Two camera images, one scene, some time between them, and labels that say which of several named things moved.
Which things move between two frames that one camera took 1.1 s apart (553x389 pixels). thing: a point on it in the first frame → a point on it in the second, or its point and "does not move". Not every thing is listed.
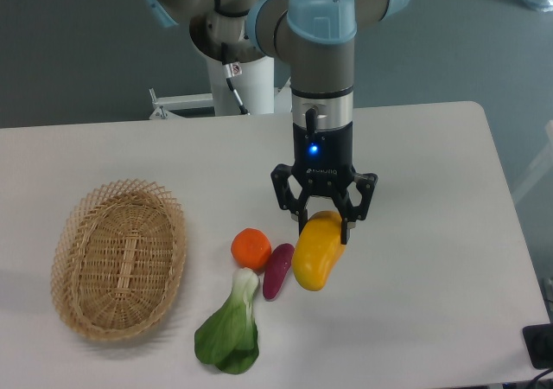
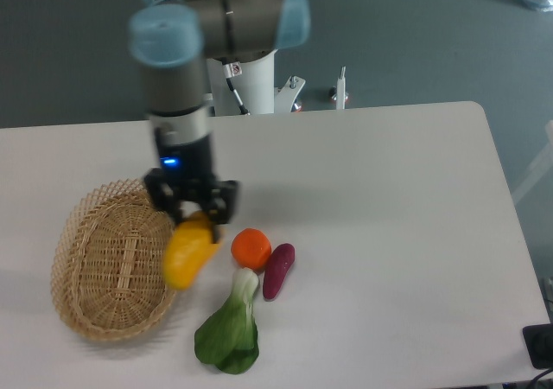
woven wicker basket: x=117 y=251 does not move
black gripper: x=322 y=162 → x=185 y=174
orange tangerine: x=251 y=248 does not move
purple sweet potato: x=276 y=269 does not move
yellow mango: x=317 y=250 → x=188 y=247
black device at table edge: x=538 y=340 does not move
